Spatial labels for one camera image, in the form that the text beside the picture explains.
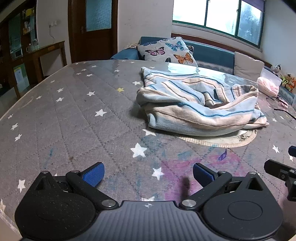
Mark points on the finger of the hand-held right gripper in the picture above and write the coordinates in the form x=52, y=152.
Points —
x=274, y=166
x=292, y=150

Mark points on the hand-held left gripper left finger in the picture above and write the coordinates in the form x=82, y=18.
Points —
x=94, y=174

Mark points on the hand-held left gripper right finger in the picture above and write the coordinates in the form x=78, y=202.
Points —
x=203, y=175

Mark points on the blue beige striped garment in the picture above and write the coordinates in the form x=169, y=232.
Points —
x=185, y=115

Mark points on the round cream-rimmed table burner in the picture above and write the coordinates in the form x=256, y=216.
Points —
x=222, y=140

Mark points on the orange plush toy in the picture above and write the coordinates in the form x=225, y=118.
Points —
x=292, y=85

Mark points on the clear plastic bag pink contents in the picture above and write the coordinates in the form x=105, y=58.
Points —
x=269, y=84

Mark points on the stuffed toys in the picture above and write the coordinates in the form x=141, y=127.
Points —
x=286, y=80

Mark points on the grey star-patterned table cover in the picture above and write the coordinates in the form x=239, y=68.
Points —
x=69, y=104

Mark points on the black white plush toy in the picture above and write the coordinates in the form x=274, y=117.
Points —
x=276, y=69

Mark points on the beige cushion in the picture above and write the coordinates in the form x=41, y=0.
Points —
x=248, y=66

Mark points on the blue sofa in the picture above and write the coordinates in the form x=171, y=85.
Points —
x=215, y=54

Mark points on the small patterned pillow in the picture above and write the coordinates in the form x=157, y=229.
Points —
x=190, y=49

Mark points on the butterfly print pillow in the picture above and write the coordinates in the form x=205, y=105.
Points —
x=166, y=49

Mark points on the dark wooden door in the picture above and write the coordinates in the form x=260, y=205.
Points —
x=92, y=41

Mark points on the wooden side table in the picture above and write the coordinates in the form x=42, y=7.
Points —
x=46, y=49

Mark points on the glass jars on side table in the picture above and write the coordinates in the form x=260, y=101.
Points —
x=32, y=45

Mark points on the purple roller blind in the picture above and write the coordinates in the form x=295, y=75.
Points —
x=259, y=4

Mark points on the green-framed window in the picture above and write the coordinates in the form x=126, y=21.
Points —
x=219, y=18

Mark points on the dark wooden cabinet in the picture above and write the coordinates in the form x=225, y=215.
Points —
x=13, y=34

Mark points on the white wall socket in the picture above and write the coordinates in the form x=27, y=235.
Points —
x=53, y=23

